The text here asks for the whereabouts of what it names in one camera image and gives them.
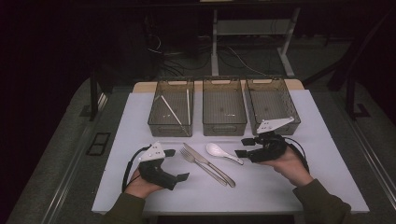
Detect black metal stand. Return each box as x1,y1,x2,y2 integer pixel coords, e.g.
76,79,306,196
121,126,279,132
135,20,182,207
345,77,372,120

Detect white chopstick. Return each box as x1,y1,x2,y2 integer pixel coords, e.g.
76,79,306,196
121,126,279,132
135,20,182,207
159,94,191,137
185,88,191,126

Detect person's right hand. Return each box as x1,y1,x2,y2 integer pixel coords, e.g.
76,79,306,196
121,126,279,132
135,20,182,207
258,146,315,188

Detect smoky clear plastic bin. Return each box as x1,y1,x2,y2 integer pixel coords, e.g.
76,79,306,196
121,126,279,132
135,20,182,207
245,77,302,136
147,77,195,138
202,77,248,137

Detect steel table knife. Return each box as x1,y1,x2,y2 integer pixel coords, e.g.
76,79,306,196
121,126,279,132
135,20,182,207
182,142,237,189

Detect black floor cable bundle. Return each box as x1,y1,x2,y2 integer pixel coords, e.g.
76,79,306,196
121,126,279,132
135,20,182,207
148,31,214,78

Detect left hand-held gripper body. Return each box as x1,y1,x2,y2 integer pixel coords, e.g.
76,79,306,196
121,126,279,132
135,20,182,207
137,141,179,191

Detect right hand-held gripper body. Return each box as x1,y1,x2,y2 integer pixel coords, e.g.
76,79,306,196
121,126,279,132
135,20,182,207
248,116,295,164

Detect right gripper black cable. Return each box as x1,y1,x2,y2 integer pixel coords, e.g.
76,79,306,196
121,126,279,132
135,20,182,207
279,135,311,174

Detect steel fork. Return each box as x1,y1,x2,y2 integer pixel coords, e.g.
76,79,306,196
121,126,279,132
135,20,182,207
179,147,229,188

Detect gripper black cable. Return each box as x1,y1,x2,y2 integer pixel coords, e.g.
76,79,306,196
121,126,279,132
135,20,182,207
279,135,311,174
120,145,152,194

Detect white floor cable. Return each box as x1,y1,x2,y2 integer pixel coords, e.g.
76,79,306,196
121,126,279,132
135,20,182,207
228,46,267,77

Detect white board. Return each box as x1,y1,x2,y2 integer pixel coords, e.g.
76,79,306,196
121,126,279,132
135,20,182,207
92,89,371,216

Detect white plastic spoon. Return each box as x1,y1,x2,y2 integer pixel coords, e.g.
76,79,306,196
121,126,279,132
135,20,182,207
205,142,245,166

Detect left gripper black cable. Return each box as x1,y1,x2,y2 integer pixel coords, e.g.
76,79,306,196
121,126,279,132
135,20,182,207
120,145,152,194

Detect person's left hand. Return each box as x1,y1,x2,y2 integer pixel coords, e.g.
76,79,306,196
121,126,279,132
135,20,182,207
124,167,164,200

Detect white metal desk frame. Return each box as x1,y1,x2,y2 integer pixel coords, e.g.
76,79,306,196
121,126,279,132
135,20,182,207
210,7,302,78

